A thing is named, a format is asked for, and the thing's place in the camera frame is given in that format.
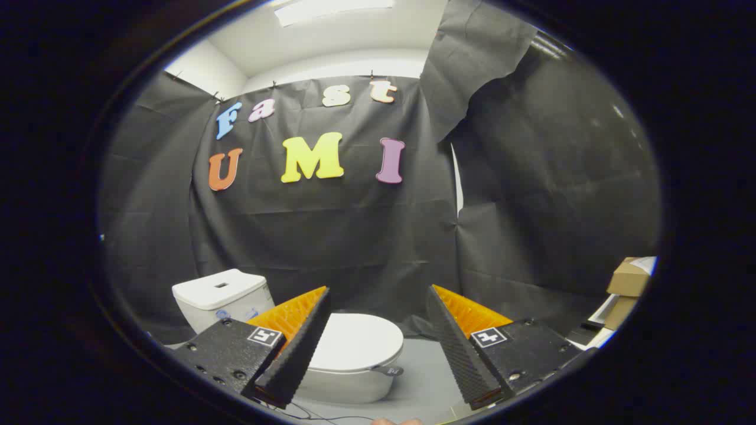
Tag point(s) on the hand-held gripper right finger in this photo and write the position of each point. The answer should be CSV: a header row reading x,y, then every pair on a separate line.
x,y
460,354

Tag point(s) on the black backdrop cloth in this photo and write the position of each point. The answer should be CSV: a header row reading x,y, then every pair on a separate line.
x,y
354,236

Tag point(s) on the ceiling light panel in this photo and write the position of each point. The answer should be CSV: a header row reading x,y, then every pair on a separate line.
x,y
331,9

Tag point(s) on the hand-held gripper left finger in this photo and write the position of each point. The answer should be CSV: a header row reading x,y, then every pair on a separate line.
x,y
301,348

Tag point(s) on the brown cardboard box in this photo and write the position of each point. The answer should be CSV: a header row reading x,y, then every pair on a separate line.
x,y
620,313
629,277

